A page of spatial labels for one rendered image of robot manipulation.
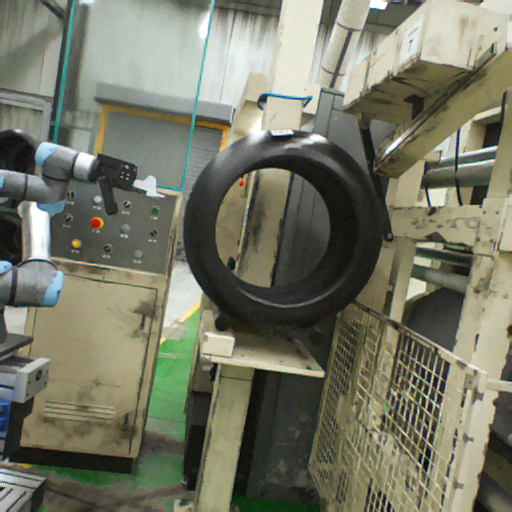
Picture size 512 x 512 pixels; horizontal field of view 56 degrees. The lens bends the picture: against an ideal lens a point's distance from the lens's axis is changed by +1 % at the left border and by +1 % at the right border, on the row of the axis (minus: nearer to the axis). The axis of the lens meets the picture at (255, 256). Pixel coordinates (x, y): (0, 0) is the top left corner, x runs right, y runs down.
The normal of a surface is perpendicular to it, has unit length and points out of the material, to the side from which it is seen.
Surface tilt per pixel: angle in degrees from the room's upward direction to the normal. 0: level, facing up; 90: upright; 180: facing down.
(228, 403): 90
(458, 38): 90
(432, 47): 90
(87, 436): 90
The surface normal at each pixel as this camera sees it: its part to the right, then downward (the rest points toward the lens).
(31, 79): -0.06, 0.07
